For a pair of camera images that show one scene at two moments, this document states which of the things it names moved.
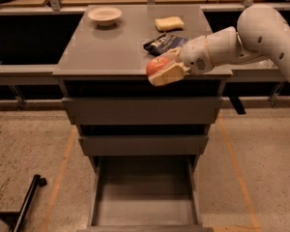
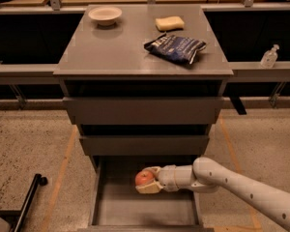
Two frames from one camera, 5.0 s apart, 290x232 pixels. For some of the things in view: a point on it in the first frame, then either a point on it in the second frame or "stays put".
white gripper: [194, 55] -> [166, 178]
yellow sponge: [169, 23] stays put
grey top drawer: [141, 110] stays put
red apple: [155, 64] -> [143, 178]
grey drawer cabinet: [124, 122] stays put
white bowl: [104, 15] stays put
